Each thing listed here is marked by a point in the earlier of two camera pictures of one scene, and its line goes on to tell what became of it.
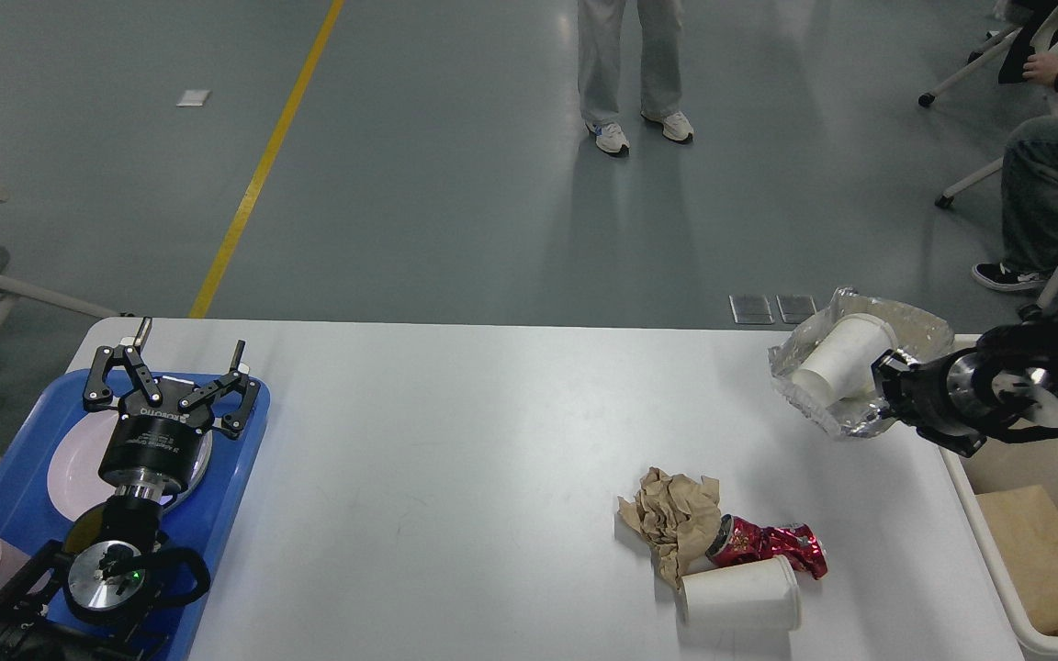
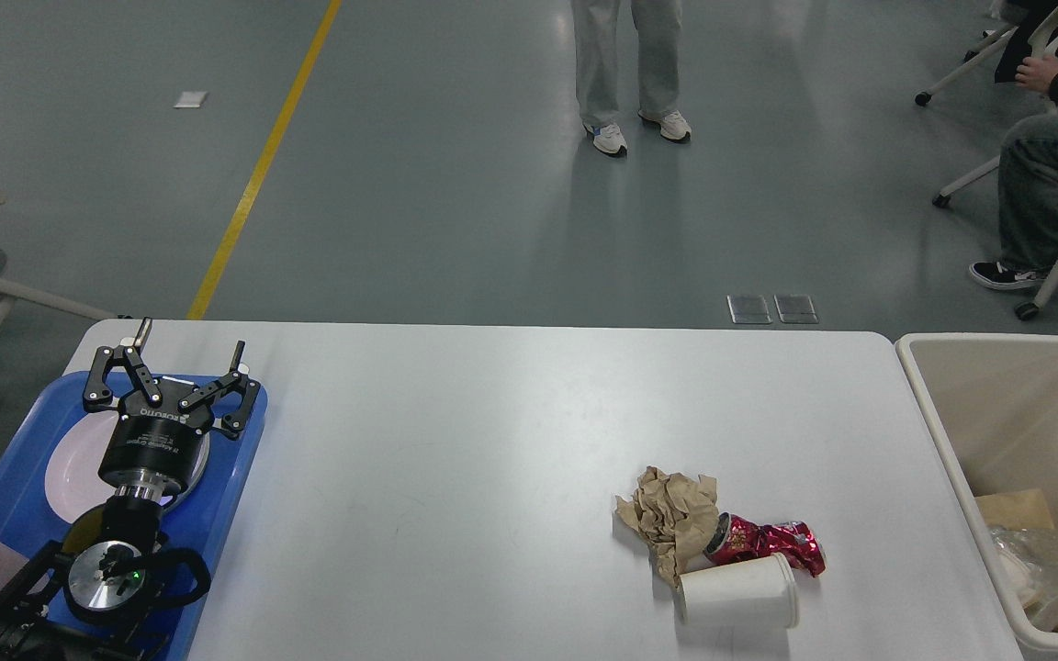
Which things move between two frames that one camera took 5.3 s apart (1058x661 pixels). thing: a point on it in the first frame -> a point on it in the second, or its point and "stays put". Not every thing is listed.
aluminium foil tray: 920,329 -> 1051,570
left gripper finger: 234,422 stays put
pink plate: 76,487 stays put
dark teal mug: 85,531 stays put
